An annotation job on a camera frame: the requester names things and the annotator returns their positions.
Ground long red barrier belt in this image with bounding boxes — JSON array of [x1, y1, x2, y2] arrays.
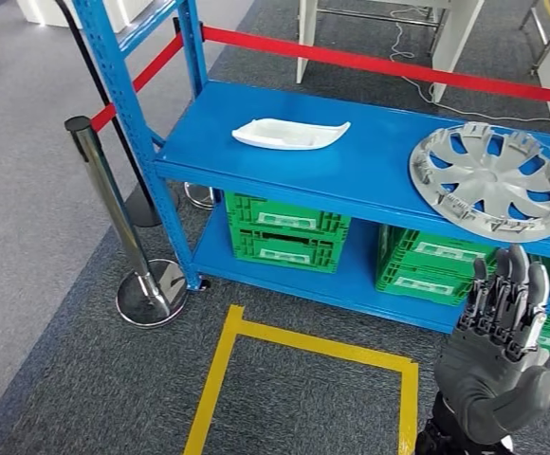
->
[[202, 25, 550, 107]]

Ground dark belt stanchion post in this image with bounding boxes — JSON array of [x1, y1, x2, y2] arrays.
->
[[172, 17, 216, 211]]

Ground chrome stanchion post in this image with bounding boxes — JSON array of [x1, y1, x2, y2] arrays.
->
[[64, 116, 190, 329]]

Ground white floor cable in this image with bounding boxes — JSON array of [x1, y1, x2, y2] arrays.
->
[[388, 6, 550, 123]]

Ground white cabinet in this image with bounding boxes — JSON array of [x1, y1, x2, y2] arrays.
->
[[16, 0, 162, 32]]

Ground short red barrier belt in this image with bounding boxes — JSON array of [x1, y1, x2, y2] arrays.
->
[[89, 32, 184, 133]]

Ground blue metal shelf rack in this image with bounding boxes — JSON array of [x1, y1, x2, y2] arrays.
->
[[71, 0, 550, 334]]

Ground silver wheel hubcap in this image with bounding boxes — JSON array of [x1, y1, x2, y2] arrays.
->
[[408, 122, 550, 243]]

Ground green crate with handle slot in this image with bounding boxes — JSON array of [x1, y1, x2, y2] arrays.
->
[[224, 191, 351, 274]]

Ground yellow floor tape square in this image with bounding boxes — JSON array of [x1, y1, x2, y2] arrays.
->
[[184, 305, 419, 455]]

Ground white plastic tray part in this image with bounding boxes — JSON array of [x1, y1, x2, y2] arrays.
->
[[230, 118, 351, 152]]

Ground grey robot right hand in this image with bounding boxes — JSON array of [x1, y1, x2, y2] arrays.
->
[[433, 245, 550, 447]]

